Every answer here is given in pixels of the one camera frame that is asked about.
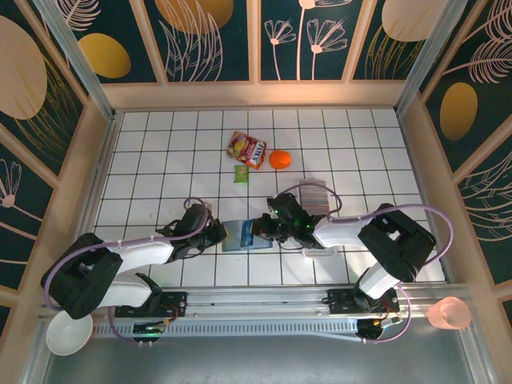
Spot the blue cloth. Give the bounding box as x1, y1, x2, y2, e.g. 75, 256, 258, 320
221, 218, 275, 253

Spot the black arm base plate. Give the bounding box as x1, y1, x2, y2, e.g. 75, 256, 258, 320
114, 290, 189, 320
326, 288, 401, 317

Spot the red orange snack bag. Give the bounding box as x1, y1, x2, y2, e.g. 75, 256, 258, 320
226, 130, 267, 170

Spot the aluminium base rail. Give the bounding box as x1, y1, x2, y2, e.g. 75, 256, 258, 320
38, 282, 475, 321

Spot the white rack of cards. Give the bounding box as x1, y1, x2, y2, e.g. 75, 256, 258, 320
298, 179, 334, 213

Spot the white bowl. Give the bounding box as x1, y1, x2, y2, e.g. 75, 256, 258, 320
46, 310, 94, 356

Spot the aluminium frame post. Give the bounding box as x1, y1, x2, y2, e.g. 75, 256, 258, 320
31, 0, 118, 121
394, 0, 471, 117

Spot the orange fruit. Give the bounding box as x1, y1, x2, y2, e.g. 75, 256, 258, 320
268, 149, 292, 170

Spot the white slotted cable duct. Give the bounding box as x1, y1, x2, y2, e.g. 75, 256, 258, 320
91, 322, 361, 339

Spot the black controller board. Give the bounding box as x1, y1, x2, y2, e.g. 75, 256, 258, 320
357, 314, 402, 344
132, 319, 166, 346

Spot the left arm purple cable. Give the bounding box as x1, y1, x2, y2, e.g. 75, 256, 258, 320
41, 196, 215, 346

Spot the pink plastic cup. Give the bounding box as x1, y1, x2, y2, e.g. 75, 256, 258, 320
426, 296, 472, 331

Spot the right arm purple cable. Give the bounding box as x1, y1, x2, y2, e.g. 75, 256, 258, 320
275, 182, 455, 345

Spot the blue credit card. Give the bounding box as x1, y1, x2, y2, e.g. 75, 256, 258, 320
241, 218, 258, 248

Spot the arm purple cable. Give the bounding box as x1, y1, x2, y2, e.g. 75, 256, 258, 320
41, 196, 215, 346
275, 182, 455, 345

